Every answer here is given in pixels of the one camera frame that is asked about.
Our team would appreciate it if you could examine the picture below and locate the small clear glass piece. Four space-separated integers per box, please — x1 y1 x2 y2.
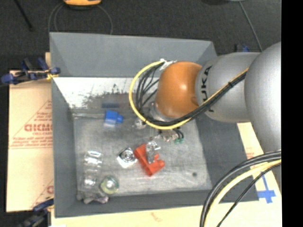
132 117 148 131

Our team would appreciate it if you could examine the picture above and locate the grey metal bin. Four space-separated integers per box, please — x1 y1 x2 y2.
49 32 259 217

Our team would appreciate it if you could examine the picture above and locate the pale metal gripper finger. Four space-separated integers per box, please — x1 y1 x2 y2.
146 150 156 164
145 140 162 153

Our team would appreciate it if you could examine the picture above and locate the clear bottle with blue cap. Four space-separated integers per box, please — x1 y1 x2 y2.
102 109 125 130

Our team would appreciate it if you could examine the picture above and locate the brown cardboard board, red print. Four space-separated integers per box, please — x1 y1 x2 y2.
6 76 55 213

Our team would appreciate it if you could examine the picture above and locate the silver square metal piece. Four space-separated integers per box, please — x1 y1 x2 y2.
116 147 138 169

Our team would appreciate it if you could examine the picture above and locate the clear plastic bottle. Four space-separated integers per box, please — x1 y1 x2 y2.
82 150 105 189

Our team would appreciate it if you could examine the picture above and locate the red-orange notched block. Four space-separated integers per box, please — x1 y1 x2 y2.
134 143 166 176

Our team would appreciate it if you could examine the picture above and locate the pale crumpled clear packet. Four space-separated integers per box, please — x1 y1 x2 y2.
76 192 110 205

